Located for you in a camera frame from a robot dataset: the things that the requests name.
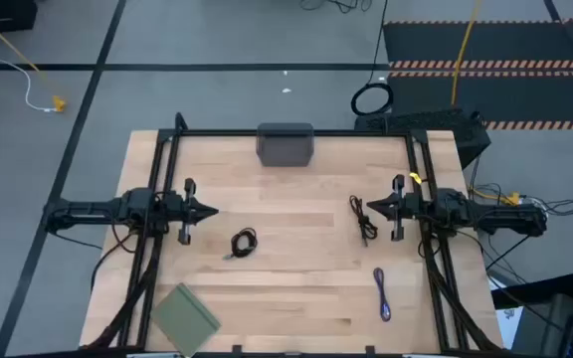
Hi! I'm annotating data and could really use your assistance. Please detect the black aluminium table frame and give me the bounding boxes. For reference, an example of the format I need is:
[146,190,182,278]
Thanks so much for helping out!
[79,111,505,358]

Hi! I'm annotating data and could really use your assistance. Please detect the long yellow hanging cable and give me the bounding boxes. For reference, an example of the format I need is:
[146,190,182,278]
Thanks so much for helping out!
[450,0,483,107]

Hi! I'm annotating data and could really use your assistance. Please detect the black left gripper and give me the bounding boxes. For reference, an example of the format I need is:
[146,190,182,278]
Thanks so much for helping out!
[163,177,220,247]

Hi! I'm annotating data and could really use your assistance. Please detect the tangled black floor cables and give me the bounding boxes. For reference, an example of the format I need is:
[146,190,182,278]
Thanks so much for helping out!
[297,0,374,15]

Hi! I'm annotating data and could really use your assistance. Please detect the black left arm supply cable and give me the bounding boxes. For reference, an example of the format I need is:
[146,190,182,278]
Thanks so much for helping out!
[89,218,137,295]

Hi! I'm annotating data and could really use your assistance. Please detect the purple USB-C cable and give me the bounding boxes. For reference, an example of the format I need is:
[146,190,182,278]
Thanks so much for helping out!
[372,267,393,323]

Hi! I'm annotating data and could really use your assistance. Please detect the yellow floor cable with plug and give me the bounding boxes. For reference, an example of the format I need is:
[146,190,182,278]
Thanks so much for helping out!
[0,6,68,113]

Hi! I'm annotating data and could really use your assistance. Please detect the black hanging cable with coil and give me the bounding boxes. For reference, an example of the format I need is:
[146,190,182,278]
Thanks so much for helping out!
[349,0,396,117]

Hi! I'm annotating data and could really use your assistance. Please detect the black hazard-striped floor mat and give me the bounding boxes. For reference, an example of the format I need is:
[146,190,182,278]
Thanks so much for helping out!
[382,18,573,132]

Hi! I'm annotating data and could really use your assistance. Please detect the dark brown USB-C cable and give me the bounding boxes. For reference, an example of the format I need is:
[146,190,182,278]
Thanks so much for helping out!
[348,194,380,248]

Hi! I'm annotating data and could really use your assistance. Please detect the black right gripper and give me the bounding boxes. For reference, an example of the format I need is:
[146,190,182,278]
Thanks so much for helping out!
[365,173,426,243]

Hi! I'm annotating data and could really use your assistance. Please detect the gray plastic bin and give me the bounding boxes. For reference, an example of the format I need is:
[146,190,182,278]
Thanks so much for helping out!
[256,121,315,168]

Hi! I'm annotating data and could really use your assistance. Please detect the white floor cable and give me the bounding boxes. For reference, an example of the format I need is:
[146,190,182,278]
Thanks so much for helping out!
[0,0,58,113]

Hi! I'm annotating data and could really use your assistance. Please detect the green notebook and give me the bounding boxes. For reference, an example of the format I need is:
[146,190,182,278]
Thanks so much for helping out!
[149,281,223,358]

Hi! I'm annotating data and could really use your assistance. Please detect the white paper sheet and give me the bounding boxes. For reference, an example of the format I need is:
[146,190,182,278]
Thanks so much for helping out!
[486,274,525,350]

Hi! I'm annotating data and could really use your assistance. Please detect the gray laptop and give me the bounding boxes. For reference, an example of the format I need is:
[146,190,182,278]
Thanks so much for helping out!
[511,291,573,358]

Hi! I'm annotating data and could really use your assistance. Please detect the black USB-C cable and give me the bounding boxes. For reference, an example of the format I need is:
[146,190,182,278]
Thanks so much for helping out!
[222,227,260,262]

